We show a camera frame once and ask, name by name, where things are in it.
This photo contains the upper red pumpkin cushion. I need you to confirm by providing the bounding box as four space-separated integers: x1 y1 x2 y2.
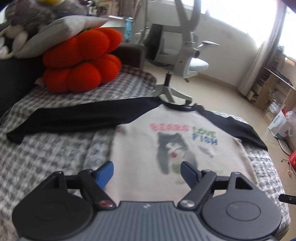
43 28 122 68

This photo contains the grey curtain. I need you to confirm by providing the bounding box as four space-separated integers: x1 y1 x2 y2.
238 1 287 96

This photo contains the white office chair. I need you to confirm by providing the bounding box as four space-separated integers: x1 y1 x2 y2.
135 1 219 104

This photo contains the white plush toy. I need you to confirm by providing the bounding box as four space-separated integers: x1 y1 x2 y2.
1 25 28 60

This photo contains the red pumpkin cushion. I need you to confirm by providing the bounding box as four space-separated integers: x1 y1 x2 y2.
42 54 122 94
43 28 122 68

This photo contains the dark bed headboard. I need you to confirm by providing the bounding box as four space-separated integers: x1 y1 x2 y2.
0 55 46 115

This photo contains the grey checkered bed quilt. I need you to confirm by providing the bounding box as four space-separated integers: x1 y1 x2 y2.
0 64 292 241

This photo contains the lower red pumpkin cushion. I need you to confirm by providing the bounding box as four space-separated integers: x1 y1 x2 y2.
42 54 122 94

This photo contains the wooden shelf unit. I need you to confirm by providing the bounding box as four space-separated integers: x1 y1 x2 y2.
247 45 295 124

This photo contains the white desk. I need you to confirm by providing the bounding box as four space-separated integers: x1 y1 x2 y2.
101 15 138 44

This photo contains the grey flat pillow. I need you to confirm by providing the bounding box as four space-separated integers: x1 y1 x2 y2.
15 15 108 59

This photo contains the grey camouflage backpack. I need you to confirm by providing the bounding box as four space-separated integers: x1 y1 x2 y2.
5 1 88 28

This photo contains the red basket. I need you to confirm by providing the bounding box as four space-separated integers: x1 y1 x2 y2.
289 151 296 171

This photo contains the beige black raglan shirt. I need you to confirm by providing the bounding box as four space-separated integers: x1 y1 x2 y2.
7 97 266 202

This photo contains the white cardboard box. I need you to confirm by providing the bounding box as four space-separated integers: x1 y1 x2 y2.
268 110 295 140

